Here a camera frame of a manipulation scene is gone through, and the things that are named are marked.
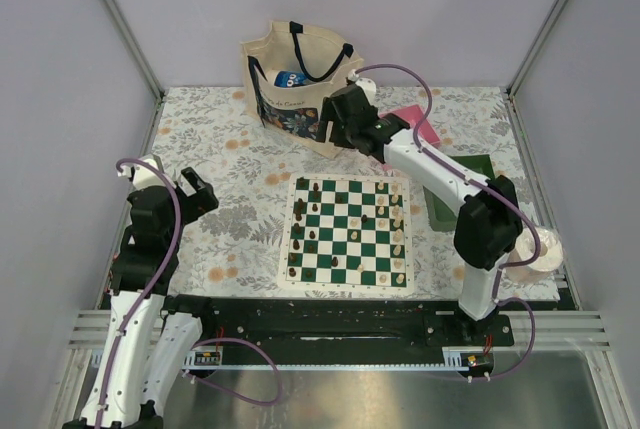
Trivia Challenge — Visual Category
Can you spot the green plastic box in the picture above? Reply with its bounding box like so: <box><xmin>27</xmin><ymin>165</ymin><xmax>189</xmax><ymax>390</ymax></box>
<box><xmin>422</xmin><ymin>152</ymin><xmax>496</xmax><ymax>233</ymax></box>

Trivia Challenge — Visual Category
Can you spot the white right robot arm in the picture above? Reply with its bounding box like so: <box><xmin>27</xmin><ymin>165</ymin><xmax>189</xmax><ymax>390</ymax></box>
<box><xmin>317</xmin><ymin>84</ymin><xmax>523</xmax><ymax>345</ymax></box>

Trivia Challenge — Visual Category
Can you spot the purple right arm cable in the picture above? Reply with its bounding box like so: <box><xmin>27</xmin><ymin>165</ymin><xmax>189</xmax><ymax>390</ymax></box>
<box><xmin>349</xmin><ymin>63</ymin><xmax>542</xmax><ymax>383</ymax></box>

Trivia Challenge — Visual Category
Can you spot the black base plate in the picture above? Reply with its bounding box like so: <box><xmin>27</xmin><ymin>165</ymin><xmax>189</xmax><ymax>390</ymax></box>
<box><xmin>164</xmin><ymin>295</ymin><xmax>514</xmax><ymax>366</ymax></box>

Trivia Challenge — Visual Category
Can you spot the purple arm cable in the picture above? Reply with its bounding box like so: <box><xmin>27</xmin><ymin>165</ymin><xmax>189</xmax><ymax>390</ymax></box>
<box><xmin>94</xmin><ymin>156</ymin><xmax>284</xmax><ymax>429</ymax></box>
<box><xmin>349</xmin><ymin>63</ymin><xmax>542</xmax><ymax>383</ymax></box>

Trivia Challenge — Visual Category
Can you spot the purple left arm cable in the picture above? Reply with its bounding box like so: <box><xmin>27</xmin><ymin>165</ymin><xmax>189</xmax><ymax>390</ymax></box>
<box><xmin>94</xmin><ymin>156</ymin><xmax>284</xmax><ymax>429</ymax></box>

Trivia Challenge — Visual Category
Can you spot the beige canvas tote bag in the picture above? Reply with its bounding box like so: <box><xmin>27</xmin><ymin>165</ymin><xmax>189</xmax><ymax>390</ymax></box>
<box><xmin>241</xmin><ymin>21</ymin><xmax>364</xmax><ymax>159</ymax></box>

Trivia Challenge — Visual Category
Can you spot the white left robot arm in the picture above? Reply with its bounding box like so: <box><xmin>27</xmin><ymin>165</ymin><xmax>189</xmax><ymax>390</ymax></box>
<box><xmin>66</xmin><ymin>154</ymin><xmax>219</xmax><ymax>428</ymax></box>

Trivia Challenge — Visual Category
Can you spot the floral table cloth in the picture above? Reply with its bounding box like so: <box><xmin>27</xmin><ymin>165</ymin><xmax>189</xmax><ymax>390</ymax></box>
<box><xmin>152</xmin><ymin>87</ymin><xmax>536</xmax><ymax>298</ymax></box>

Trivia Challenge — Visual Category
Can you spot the white toilet paper roll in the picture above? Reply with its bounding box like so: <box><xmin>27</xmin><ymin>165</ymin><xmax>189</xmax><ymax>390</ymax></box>
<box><xmin>506</xmin><ymin>227</ymin><xmax>564</xmax><ymax>285</ymax></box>

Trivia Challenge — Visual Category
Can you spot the blue white bottle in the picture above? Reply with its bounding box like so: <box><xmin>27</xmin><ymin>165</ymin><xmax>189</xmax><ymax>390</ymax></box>
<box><xmin>273</xmin><ymin>71</ymin><xmax>309</xmax><ymax>88</ymax></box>

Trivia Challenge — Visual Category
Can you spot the pink plastic box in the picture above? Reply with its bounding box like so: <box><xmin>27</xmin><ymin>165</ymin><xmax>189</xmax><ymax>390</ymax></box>
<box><xmin>377</xmin><ymin>104</ymin><xmax>442</xmax><ymax>150</ymax></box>

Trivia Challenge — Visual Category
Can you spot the green white chess board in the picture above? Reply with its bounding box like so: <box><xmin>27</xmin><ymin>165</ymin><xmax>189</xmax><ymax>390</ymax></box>
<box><xmin>277</xmin><ymin>174</ymin><xmax>414</xmax><ymax>296</ymax></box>

